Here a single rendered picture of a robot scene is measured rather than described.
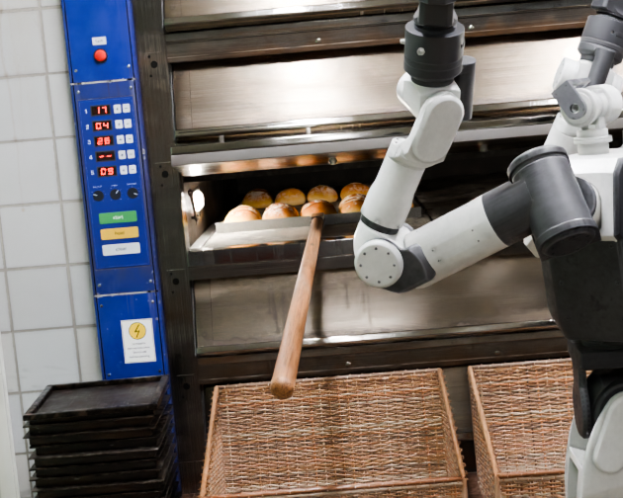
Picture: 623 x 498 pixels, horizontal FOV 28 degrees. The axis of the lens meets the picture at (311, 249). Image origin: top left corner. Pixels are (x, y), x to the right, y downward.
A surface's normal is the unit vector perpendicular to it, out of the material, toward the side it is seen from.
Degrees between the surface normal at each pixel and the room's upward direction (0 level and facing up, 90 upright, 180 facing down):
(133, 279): 90
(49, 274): 90
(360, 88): 70
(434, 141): 113
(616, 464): 90
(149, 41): 90
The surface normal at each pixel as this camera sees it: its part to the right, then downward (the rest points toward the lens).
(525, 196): -0.52, -0.23
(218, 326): -0.05, -0.22
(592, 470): -0.03, 0.13
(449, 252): -0.30, 0.28
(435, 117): 0.31, 0.48
